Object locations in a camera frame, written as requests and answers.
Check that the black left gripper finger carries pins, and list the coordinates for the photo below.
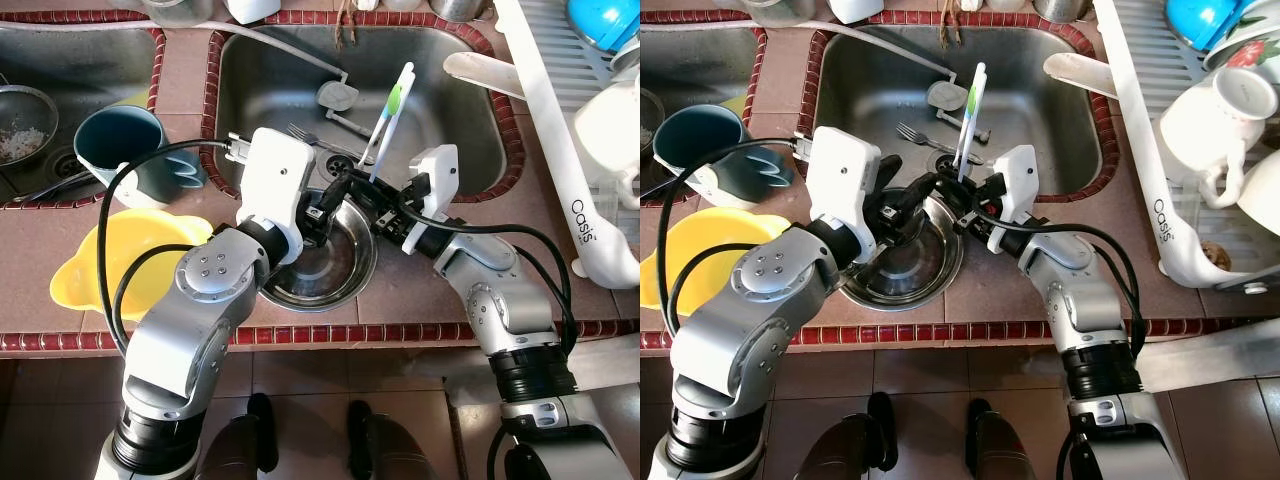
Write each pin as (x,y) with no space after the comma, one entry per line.
(350,185)
(920,190)

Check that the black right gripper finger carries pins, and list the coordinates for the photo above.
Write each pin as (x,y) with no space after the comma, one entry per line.
(368,195)
(955,193)

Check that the stainless steel bowl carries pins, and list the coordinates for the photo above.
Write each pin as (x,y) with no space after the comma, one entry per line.
(320,280)
(905,280)

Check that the yellow plastic suction bowl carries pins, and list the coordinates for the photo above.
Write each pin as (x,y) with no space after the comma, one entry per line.
(700,225)
(75,275)

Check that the teal mug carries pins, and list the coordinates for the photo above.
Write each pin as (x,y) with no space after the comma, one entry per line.
(115,140)
(715,140)

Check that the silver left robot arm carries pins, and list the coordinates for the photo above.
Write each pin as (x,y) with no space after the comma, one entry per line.
(740,330)
(190,330)

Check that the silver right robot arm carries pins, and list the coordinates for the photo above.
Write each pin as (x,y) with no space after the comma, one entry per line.
(500,300)
(1085,300)

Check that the steel fork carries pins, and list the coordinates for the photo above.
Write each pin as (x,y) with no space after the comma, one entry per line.
(303,132)
(910,132)

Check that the stainless steel sink basin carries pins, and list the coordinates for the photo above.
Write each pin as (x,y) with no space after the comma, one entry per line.
(700,70)
(90,70)
(450,130)
(1050,140)

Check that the brown twine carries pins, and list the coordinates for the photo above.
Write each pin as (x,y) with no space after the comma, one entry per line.
(951,25)
(346,25)

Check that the white dish drainer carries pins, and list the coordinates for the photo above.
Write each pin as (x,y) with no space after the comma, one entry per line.
(1170,235)
(560,140)

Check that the small steel tin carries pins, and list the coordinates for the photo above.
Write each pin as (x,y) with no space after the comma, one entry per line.
(460,8)
(1062,8)

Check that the white ceramic mug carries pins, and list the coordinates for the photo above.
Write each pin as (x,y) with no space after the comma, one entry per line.
(610,130)
(1215,120)

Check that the robot left leg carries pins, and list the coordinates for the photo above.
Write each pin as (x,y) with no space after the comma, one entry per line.
(860,450)
(240,450)

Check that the robot leg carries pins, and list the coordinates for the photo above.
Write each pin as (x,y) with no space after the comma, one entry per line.
(385,450)
(1005,450)
(240,450)
(860,450)

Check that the robot right leg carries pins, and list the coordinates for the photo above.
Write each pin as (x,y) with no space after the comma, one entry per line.
(385,450)
(1005,450)

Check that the brown round scrubber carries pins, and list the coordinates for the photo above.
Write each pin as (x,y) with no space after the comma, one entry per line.
(1216,256)

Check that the blue bowl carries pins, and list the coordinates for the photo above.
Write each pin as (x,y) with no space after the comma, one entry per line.
(600,20)
(1200,20)

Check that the white ceramic cup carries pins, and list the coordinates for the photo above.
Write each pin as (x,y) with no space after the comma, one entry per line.
(1262,210)

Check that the metal mesh strainer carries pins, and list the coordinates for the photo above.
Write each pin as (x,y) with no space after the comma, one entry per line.
(25,125)

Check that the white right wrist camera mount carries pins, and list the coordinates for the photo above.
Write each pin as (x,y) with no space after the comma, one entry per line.
(437,180)
(1015,185)

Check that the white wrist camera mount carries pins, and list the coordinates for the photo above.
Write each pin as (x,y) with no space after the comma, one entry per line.
(1015,185)
(843,180)
(437,180)
(275,180)

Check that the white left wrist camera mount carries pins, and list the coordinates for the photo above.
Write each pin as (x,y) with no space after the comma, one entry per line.
(843,180)
(275,180)

